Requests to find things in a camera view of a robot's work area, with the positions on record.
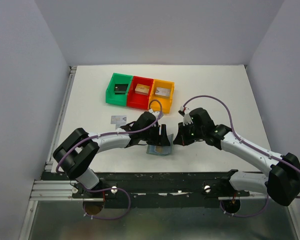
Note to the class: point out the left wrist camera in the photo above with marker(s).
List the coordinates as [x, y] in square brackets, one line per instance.
[158, 114]

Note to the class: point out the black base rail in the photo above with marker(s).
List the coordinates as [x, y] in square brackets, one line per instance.
[160, 190]

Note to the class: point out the red plastic bin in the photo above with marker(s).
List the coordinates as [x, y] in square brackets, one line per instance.
[135, 100]

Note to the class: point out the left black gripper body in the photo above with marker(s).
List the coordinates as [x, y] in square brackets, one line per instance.
[154, 138]

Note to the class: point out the yellow plastic bin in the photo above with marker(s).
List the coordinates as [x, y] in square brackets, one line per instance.
[165, 102]

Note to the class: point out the gold credit card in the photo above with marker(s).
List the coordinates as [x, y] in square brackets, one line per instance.
[159, 149]

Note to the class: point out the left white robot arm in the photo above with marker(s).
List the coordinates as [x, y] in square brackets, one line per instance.
[77, 151]

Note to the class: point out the silver credit card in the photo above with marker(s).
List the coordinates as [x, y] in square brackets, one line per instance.
[118, 119]
[119, 125]

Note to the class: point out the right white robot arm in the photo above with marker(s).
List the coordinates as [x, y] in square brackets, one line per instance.
[279, 176]

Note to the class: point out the silver card stack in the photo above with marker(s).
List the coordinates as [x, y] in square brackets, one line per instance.
[162, 92]

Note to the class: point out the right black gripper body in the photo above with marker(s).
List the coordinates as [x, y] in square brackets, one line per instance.
[188, 133]

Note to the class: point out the green plastic bin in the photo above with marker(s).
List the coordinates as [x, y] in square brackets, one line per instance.
[110, 97]

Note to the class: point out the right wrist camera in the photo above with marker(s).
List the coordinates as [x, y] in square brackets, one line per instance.
[185, 112]

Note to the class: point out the copper card stack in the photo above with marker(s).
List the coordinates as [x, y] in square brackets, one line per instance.
[142, 89]

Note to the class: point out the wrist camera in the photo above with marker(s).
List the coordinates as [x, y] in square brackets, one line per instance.
[158, 114]
[185, 112]

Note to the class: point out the green leather card holder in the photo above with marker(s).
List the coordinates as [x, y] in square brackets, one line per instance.
[168, 149]

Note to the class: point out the black card stack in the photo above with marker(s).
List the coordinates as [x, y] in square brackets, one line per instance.
[120, 89]

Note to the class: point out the aluminium frame rail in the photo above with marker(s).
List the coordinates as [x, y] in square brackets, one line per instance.
[32, 204]

